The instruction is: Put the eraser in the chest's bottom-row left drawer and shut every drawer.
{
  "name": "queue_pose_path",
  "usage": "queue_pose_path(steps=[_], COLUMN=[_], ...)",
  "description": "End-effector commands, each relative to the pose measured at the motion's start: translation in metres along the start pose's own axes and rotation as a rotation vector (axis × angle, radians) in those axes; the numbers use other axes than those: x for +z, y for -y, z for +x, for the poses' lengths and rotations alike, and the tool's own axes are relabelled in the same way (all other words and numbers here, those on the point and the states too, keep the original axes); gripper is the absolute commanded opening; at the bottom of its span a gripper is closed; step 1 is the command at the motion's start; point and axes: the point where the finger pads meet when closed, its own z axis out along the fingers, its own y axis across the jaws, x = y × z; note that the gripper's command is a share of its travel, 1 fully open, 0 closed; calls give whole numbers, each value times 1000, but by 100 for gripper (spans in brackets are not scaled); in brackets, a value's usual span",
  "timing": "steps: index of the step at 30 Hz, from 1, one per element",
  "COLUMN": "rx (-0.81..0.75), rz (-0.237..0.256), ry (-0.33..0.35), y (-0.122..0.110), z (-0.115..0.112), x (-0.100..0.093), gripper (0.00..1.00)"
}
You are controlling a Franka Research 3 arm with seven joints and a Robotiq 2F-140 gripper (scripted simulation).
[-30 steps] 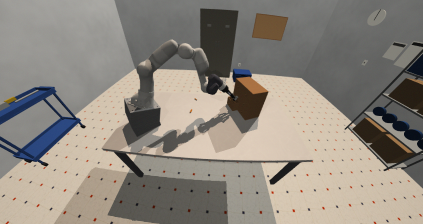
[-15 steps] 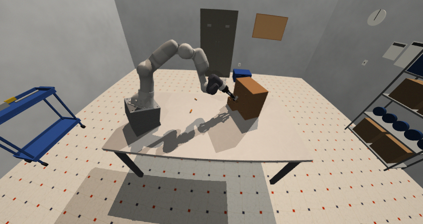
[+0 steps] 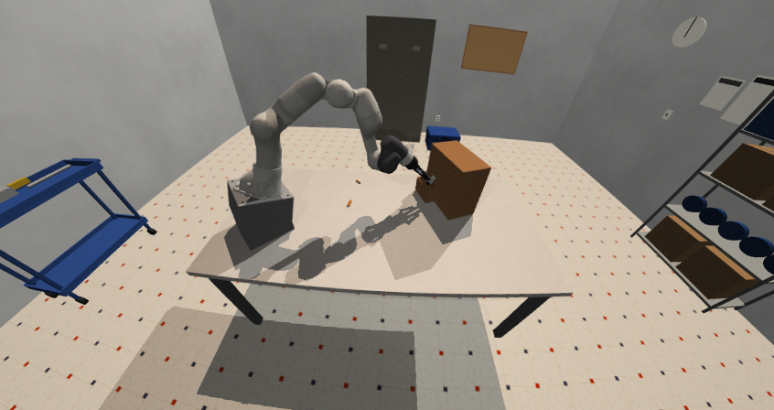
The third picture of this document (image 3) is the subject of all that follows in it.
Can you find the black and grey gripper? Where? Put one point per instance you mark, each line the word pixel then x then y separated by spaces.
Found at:
pixel 413 165

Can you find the dark brown chest of drawers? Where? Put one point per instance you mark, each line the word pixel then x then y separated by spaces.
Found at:
pixel 475 173

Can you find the brown wooden drawer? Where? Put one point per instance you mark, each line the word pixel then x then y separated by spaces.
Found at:
pixel 449 191
pixel 443 203
pixel 432 170
pixel 453 175
pixel 427 193
pixel 437 158

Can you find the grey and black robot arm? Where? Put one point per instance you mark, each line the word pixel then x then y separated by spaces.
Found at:
pixel 264 180

